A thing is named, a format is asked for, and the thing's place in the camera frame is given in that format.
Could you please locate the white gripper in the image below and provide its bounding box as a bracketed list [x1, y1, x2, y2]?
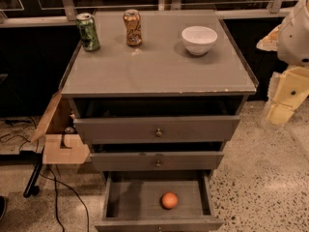
[256, 26, 309, 125]

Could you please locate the orange fruit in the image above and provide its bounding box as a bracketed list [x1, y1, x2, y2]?
[161, 192, 178, 210]

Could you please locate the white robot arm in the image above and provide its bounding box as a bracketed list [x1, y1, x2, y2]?
[256, 0, 309, 126]

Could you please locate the grey drawer cabinet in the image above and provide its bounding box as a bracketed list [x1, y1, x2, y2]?
[58, 9, 260, 179]

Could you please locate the grey middle drawer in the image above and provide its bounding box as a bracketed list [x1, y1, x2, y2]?
[90, 151, 224, 171]

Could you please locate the grey drawer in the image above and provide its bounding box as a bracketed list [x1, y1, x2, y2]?
[95, 170, 223, 232]
[74, 116, 239, 144]
[90, 151, 224, 171]

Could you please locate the grey top drawer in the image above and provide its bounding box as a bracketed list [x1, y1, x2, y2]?
[74, 116, 239, 144]

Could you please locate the grey bottom drawer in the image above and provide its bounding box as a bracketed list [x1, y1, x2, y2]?
[95, 170, 223, 232]

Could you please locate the white ceramic bowl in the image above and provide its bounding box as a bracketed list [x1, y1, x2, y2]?
[182, 26, 217, 56]

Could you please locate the orange soda can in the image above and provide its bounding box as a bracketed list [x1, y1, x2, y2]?
[123, 9, 142, 46]

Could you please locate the green soda can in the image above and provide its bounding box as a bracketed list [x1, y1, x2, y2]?
[76, 13, 100, 51]

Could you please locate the metal window railing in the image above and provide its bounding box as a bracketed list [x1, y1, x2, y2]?
[0, 0, 309, 29]

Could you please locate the wooden box structure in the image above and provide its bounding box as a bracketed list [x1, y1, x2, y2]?
[31, 91, 89, 164]

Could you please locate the black stand leg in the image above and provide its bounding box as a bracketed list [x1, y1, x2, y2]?
[23, 154, 42, 198]

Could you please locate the black shoe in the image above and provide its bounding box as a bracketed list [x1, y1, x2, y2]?
[0, 195, 8, 220]

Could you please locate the black cable on floor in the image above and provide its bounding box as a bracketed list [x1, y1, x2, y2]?
[0, 116, 91, 232]

